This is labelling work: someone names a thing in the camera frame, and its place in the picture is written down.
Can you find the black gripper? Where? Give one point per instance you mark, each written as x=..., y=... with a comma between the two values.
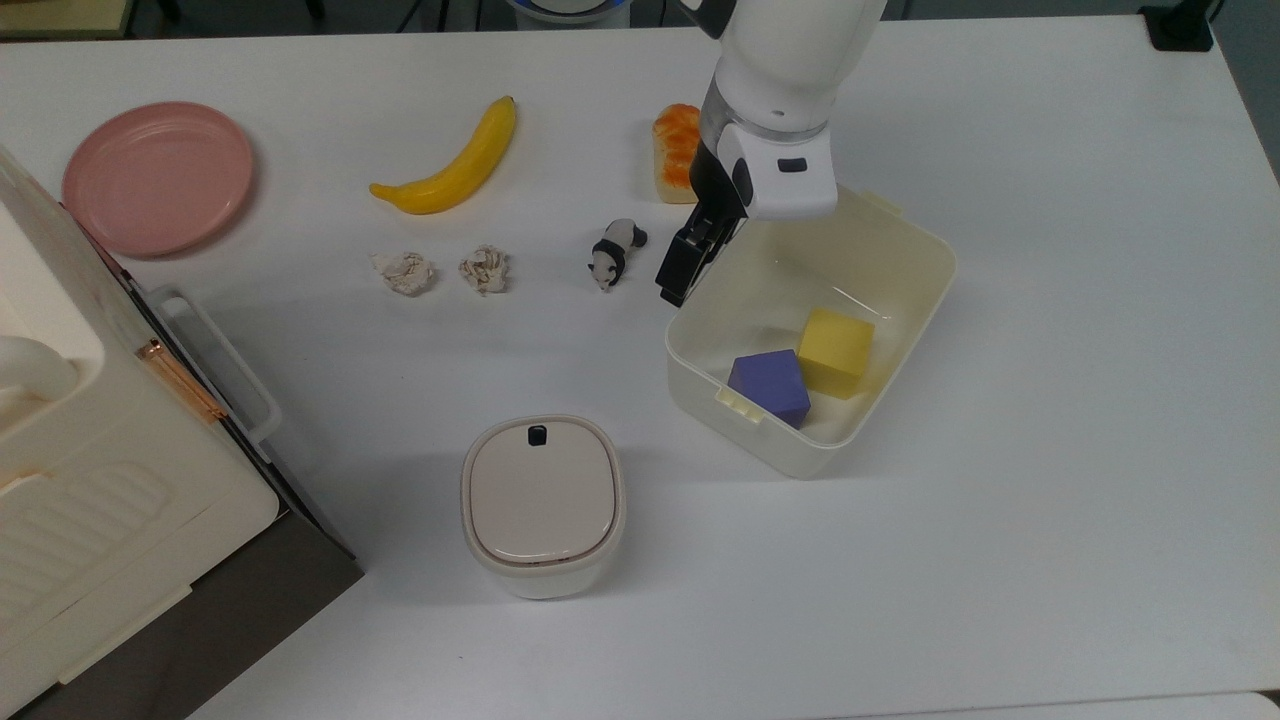
x=715, y=185

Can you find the cream plastic box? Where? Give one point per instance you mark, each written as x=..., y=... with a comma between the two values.
x=770, y=290

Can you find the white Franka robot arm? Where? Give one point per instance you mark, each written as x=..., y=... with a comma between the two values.
x=790, y=60

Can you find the large cream storage box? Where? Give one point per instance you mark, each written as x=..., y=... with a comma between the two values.
x=100, y=480

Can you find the toy panda figure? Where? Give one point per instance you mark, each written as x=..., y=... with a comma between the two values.
x=615, y=250

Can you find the toy bread with orange topping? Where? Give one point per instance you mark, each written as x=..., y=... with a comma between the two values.
x=675, y=150

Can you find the purple foam block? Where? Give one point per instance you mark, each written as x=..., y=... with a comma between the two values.
x=768, y=388

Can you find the yellow foam block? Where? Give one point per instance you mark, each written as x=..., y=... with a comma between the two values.
x=835, y=350

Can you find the crumpled white paper ball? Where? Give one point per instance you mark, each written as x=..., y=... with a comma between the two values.
x=485, y=270
x=403, y=273

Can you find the yellow toy banana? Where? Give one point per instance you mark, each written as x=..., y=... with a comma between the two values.
x=460, y=170

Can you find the cream lidded trash can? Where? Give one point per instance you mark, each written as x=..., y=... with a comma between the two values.
x=543, y=500

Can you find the black table clamp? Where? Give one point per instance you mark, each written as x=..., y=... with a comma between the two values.
x=1180, y=25

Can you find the pink round plate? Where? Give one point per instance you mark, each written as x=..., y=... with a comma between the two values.
x=157, y=180

